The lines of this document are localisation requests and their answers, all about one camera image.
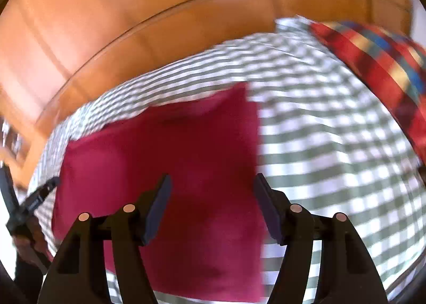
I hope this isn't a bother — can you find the green white checkered bed cover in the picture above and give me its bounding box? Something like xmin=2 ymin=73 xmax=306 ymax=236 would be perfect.
xmin=27 ymin=18 xmax=426 ymax=304

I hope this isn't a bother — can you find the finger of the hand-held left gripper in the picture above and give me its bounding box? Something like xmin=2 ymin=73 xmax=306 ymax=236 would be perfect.
xmin=25 ymin=176 xmax=61 ymax=211

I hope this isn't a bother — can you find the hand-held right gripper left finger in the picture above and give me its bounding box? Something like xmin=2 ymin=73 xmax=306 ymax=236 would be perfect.
xmin=37 ymin=174 xmax=172 ymax=304

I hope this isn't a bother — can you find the dark red embroidered sweater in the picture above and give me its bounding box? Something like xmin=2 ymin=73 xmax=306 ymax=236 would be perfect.
xmin=51 ymin=82 xmax=267 ymax=303

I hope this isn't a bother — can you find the person's left hand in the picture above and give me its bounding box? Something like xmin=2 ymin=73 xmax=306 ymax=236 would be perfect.
xmin=11 ymin=216 xmax=54 ymax=269

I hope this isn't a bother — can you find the multicolour plaid pillow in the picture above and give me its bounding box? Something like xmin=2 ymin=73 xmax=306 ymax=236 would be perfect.
xmin=309 ymin=21 xmax=426 ymax=165

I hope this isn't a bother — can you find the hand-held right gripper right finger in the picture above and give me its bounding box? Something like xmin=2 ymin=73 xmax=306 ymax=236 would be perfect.
xmin=254 ymin=173 xmax=388 ymax=304

